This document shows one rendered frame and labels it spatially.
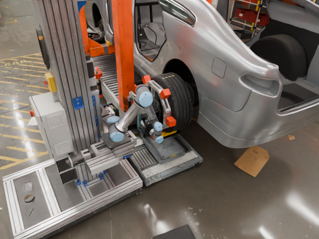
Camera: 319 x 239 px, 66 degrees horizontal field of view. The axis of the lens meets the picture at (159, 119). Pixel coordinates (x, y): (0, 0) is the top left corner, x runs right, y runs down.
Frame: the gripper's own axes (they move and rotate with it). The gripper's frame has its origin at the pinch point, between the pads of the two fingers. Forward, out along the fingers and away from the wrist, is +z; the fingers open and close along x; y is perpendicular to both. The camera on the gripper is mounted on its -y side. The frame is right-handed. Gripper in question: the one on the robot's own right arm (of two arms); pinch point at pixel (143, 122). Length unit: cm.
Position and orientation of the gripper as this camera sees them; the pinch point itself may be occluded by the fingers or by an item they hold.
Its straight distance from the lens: 252.4
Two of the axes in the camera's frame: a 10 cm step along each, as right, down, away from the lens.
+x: -8.6, 2.7, -4.2
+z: -5.0, -5.3, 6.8
